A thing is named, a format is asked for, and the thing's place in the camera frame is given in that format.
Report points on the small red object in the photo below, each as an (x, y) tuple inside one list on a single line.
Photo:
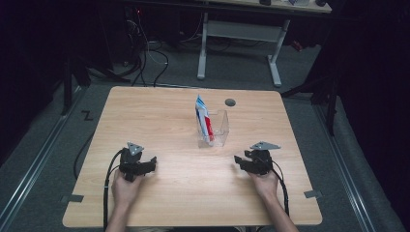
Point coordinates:
[(297, 45)]

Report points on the grey table grommet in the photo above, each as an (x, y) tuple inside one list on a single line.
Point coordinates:
[(230, 102)]

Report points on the white red toothpaste tube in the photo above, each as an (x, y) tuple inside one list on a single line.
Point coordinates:
[(204, 121)]

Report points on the metal floor rail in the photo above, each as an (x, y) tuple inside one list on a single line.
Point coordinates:
[(346, 174), (35, 164)]

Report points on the clear plastic container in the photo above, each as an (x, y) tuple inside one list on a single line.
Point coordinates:
[(219, 129)]

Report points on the person's right hand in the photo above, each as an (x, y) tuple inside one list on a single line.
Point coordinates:
[(267, 187)]

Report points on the person's left hand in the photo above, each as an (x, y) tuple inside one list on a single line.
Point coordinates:
[(124, 190)]

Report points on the white-framed desk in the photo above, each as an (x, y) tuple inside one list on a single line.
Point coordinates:
[(241, 30)]

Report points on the grey tape piece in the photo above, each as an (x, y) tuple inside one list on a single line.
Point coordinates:
[(312, 194), (73, 198)]

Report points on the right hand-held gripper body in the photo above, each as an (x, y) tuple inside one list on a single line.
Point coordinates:
[(262, 162)]

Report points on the black metal stand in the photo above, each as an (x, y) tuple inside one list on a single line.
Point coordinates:
[(332, 106), (67, 87)]

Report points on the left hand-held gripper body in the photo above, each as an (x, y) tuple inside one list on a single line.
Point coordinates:
[(130, 161)]

